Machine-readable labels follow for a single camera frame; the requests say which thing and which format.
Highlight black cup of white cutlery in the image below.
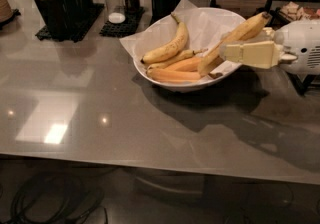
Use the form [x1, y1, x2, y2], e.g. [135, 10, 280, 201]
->
[33, 0, 81, 39]

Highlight top curved yellow banana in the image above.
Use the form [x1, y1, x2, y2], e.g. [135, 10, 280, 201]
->
[140, 13, 189, 64]

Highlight black rubber mat centre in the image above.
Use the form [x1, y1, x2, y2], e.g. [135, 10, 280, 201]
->
[100, 7, 144, 38]

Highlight black cables under table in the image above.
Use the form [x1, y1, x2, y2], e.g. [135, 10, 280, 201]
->
[0, 167, 111, 224]

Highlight black rubber mat left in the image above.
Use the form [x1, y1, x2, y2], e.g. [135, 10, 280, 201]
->
[35, 3, 104, 42]

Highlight orange banana in middle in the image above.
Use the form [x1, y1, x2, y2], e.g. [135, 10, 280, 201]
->
[166, 57, 201, 72]

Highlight stack of brown cups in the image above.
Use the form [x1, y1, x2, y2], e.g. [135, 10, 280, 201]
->
[0, 0, 20, 29]

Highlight white bowl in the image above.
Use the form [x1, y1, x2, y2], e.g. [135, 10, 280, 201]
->
[132, 7, 248, 94]

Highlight small middle yellow banana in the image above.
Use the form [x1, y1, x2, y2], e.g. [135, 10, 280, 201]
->
[147, 48, 207, 69]

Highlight long spotted yellow banana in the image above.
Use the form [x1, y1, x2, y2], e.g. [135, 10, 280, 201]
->
[198, 11, 271, 77]

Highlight bottom orange yellow banana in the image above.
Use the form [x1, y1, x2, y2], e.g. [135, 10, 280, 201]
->
[146, 68, 201, 83]

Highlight white paper liner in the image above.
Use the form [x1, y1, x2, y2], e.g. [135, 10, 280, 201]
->
[119, 0, 249, 87]

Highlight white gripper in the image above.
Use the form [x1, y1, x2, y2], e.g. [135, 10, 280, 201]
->
[219, 20, 320, 75]

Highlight black rubber mat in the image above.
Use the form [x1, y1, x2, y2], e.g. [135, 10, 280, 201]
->
[35, 3, 104, 42]
[100, 7, 144, 38]

